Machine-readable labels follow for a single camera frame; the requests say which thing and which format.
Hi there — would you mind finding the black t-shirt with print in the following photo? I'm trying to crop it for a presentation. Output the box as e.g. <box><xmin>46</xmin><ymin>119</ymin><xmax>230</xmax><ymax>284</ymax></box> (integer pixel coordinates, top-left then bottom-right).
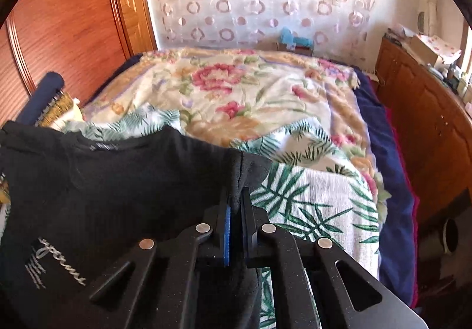
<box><xmin>1</xmin><ymin>121</ymin><xmax>271</xmax><ymax>328</ymax></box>

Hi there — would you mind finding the palm leaf patterned towel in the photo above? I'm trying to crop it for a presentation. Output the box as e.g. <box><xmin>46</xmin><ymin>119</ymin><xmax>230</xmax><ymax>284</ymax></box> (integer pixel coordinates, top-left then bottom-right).
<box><xmin>60</xmin><ymin>103</ymin><xmax>383</xmax><ymax>329</ymax></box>

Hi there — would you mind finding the navy blue bed sheet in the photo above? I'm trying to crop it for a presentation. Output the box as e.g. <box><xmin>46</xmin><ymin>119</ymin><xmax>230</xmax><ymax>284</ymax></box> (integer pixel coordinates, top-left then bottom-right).
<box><xmin>354</xmin><ymin>67</ymin><xmax>419</xmax><ymax>307</ymax></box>

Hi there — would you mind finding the floral bed blanket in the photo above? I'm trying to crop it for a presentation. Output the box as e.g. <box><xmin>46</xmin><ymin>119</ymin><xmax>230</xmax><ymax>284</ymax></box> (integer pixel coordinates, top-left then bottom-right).
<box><xmin>82</xmin><ymin>48</ymin><xmax>390</xmax><ymax>220</ymax></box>

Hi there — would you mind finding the folded golden patterned cloth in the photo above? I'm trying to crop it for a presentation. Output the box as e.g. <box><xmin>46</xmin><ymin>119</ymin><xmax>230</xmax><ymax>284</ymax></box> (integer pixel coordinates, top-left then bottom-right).
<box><xmin>35</xmin><ymin>92</ymin><xmax>83</xmax><ymax>131</ymax></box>

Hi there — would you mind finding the blue item on box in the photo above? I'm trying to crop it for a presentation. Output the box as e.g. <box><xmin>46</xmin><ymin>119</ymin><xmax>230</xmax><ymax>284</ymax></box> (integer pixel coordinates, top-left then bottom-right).
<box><xmin>278</xmin><ymin>27</ymin><xmax>314</xmax><ymax>50</ymax></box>

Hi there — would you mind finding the wooden sideboard cabinet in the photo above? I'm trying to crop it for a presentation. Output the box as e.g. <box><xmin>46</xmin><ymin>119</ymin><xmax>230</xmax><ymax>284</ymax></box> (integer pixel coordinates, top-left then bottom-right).
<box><xmin>375</xmin><ymin>37</ymin><xmax>471</xmax><ymax>223</ymax></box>

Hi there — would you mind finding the folded navy blue garment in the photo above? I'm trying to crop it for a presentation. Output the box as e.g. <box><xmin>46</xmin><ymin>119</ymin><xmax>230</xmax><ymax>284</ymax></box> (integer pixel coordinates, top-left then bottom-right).
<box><xmin>15</xmin><ymin>72</ymin><xmax>65</xmax><ymax>125</ymax></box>

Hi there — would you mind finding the wooden wardrobe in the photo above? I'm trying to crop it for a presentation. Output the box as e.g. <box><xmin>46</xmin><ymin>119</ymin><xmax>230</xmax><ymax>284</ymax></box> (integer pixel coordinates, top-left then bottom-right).
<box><xmin>1</xmin><ymin>0</ymin><xmax>156</xmax><ymax>120</ymax></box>

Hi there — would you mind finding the cardboard box with pink dots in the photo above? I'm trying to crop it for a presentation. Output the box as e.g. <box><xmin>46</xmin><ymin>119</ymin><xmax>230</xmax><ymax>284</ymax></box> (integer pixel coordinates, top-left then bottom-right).
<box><xmin>409</xmin><ymin>35</ymin><xmax>462</xmax><ymax>68</ymax></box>

